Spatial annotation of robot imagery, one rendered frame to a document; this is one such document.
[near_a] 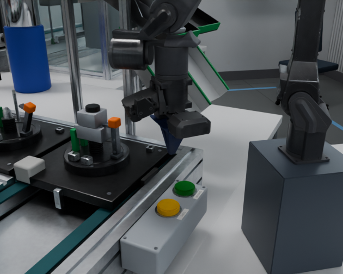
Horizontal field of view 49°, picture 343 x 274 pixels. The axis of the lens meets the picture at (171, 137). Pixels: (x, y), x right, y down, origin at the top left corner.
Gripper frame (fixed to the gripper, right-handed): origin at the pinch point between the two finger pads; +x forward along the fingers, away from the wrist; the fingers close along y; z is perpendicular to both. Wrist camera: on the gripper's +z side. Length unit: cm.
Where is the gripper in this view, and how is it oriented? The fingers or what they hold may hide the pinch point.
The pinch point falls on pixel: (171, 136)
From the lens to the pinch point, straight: 69.6
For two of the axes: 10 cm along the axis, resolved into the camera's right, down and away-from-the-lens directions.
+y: 4.0, 3.7, -8.4
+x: 0.0, 9.1, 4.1
